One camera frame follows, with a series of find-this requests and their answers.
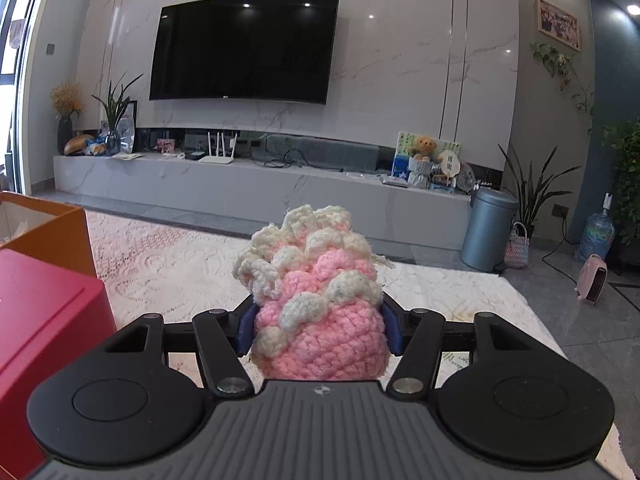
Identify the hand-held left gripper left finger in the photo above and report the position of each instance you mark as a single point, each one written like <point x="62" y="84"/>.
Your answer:
<point x="246" y="332"/>

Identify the blue and white snack bag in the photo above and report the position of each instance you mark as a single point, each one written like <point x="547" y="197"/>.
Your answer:
<point x="95" y="149"/>

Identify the brown teddy bear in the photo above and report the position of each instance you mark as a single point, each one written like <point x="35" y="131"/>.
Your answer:
<point x="425" y="146"/>

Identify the brown round ornament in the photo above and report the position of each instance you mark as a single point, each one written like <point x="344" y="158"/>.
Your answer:
<point x="77" y="145"/>

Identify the grey marble television console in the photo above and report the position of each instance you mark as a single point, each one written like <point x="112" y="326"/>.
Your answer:
<point x="200" y="185"/>

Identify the grey metal trash can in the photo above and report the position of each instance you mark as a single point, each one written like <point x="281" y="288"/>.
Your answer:
<point x="487" y="230"/>

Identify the green and blue poster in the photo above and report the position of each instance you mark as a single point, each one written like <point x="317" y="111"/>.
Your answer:
<point x="402" y="145"/>

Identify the wall socket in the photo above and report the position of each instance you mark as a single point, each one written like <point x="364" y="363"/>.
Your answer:
<point x="560" y="210"/>

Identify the clear standing picture frame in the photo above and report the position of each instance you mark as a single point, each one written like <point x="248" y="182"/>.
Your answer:
<point x="129" y="130"/>

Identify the round white hand fan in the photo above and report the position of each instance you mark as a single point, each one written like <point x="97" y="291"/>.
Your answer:
<point x="448" y="162"/>

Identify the framed wall picture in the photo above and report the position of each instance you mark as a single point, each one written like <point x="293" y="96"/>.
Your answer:
<point x="557" y="22"/>

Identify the long-leaf potted plant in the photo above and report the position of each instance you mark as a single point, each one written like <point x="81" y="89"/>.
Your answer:
<point x="535" y="195"/>

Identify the orange cardboard box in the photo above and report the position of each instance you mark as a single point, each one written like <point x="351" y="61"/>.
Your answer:
<point x="55" y="240"/>

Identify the bushy pothos plant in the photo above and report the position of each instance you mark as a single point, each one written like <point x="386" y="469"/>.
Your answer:
<point x="627" y="175"/>

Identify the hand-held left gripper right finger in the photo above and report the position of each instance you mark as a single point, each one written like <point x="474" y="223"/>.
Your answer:
<point x="392" y="332"/>

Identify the decorative plate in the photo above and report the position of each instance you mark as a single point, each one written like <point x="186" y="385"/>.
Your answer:
<point x="466" y="179"/>

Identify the pink woven basket bag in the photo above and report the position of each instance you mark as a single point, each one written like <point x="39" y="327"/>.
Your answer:
<point x="516" y="250"/>

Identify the pink and white crochet pouch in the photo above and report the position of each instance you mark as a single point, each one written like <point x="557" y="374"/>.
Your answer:
<point x="320" y="330"/>

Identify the blue water jug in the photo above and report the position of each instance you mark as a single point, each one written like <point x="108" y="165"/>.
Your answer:
<point x="595" y="237"/>

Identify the loose papers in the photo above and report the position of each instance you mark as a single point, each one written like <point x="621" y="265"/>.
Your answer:
<point x="127" y="156"/>

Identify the pink photo card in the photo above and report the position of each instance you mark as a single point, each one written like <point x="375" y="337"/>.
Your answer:
<point x="165" y="145"/>

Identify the white router with antennas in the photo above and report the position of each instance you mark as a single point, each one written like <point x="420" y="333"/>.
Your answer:
<point x="217" y="160"/>

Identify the white lace tablecloth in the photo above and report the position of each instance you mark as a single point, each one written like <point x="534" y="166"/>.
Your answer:
<point x="175" y="265"/>

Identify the black wall television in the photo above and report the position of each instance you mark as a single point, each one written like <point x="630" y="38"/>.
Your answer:
<point x="240" y="50"/>

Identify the glass sliding door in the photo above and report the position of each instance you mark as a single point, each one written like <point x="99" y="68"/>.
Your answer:
<point x="27" y="60"/>

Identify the green plant in glass vase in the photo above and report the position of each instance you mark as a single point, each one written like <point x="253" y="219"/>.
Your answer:
<point x="112" y="142"/>

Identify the dark vase with dried flowers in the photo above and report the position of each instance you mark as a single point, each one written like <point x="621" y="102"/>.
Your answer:
<point x="65" y="135"/>

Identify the pink space heater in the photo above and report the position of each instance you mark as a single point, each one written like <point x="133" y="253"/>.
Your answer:
<point x="591" y="280"/>

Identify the hanging vine plant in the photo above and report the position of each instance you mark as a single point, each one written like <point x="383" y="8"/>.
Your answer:
<point x="555" y="60"/>

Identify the flat book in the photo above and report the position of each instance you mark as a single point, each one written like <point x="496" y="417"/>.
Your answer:
<point x="393" y="179"/>

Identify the small black box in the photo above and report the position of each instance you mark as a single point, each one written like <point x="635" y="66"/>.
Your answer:
<point x="196" y="155"/>

